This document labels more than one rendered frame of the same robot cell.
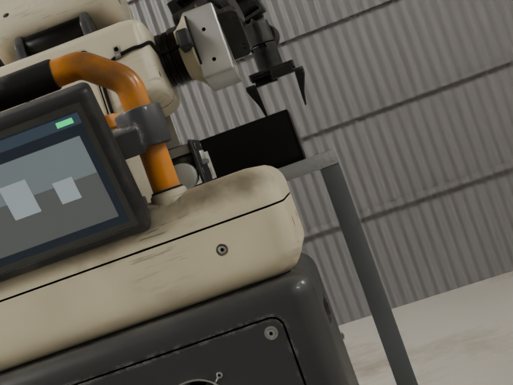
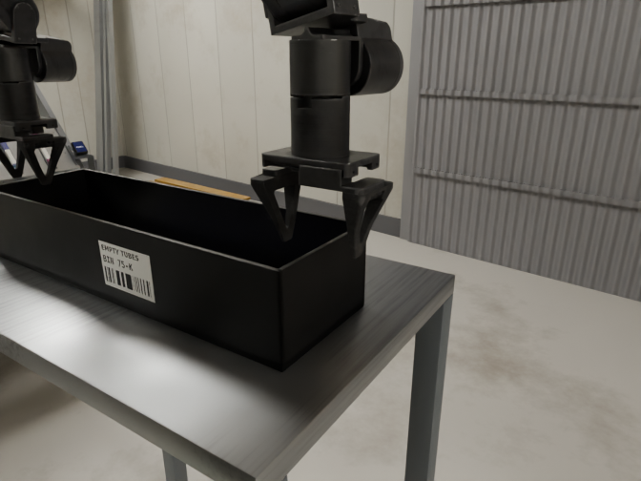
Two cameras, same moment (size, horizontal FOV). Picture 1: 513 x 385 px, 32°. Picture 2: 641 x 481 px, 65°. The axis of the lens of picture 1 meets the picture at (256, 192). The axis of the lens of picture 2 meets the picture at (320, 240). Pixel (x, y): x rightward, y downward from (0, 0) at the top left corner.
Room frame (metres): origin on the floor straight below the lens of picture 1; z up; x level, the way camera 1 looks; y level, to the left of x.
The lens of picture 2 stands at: (1.52, -0.35, 1.10)
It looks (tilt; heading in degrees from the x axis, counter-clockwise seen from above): 20 degrees down; 28
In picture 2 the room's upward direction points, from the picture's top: straight up
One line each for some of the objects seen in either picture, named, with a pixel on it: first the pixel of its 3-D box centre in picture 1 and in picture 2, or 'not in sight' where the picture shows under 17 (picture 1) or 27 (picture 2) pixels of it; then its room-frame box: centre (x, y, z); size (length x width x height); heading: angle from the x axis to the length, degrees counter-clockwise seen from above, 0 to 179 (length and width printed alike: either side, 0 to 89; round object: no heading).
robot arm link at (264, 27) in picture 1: (259, 34); (324, 68); (1.96, -0.12, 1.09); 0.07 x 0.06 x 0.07; 166
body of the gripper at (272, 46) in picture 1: (268, 60); (320, 134); (1.95, -0.12, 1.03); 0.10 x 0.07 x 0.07; 85
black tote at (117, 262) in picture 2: (175, 178); (155, 241); (1.98, 0.16, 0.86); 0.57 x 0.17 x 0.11; 85
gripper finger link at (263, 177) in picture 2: (266, 96); (296, 200); (1.95, -0.09, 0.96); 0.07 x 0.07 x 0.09; 85
